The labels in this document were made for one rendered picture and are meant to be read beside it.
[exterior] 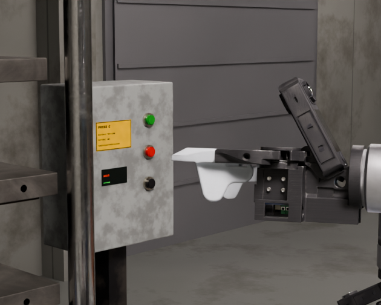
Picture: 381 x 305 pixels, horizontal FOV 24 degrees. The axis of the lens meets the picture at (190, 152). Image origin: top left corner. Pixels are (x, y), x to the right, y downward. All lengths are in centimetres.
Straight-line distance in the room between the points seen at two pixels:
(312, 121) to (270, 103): 650
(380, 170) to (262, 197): 13
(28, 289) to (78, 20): 59
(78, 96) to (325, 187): 100
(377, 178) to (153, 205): 134
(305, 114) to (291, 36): 671
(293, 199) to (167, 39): 557
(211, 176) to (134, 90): 120
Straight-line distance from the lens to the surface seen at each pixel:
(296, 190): 96
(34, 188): 193
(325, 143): 96
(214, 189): 98
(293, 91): 97
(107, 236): 215
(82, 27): 189
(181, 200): 673
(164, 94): 223
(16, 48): 567
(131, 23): 624
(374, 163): 95
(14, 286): 200
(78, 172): 192
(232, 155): 96
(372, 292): 150
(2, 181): 188
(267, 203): 98
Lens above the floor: 159
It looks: 8 degrees down
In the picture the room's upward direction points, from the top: straight up
